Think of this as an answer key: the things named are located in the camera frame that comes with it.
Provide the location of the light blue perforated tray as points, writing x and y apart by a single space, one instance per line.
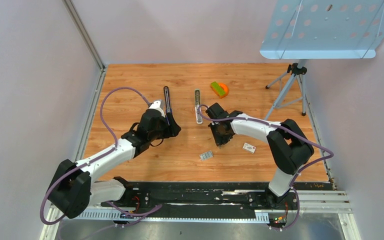
324 29

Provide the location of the white slotted cable duct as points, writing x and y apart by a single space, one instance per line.
115 215

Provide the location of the green orange tape dispenser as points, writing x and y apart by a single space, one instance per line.
220 89

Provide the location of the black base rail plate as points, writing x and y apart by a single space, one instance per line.
201 199

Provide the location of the small white label card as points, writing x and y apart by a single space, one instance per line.
249 148

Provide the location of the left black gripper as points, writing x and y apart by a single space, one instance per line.
171 130

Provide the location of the grey staple block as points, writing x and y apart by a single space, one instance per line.
206 155

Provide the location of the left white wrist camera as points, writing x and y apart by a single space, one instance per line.
159 106

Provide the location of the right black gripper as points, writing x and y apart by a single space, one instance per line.
219 141

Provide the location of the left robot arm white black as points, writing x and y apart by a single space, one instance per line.
75 185

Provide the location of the grey tripod stand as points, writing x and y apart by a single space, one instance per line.
295 73

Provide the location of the beige grey stapler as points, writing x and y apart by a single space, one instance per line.
197 99

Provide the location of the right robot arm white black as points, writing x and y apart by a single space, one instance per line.
289 147

